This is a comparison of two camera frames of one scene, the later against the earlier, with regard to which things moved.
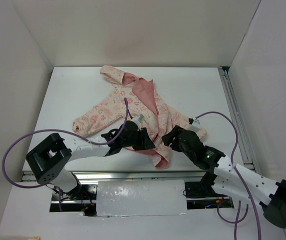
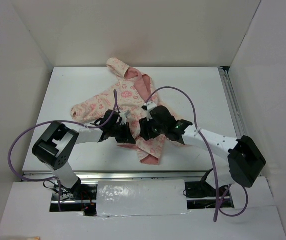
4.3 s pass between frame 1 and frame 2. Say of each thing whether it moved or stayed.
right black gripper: moved
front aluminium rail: stayed
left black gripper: moved
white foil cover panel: stayed
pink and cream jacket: moved
